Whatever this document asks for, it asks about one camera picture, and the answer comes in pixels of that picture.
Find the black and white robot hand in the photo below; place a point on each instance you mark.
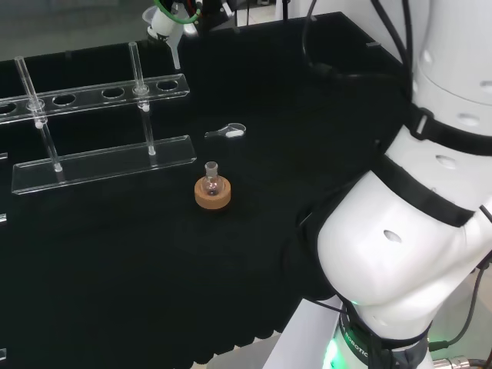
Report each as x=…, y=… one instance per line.
x=165, y=23

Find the clear glass funnel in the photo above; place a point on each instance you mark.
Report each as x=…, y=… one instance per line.
x=176, y=57

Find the clear acrylic funnel stand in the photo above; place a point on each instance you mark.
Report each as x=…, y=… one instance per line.
x=96, y=169

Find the clear round-bottom flask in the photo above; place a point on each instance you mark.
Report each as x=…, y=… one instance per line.
x=212, y=185

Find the black bench cloth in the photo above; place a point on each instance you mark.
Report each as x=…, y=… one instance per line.
x=153, y=269

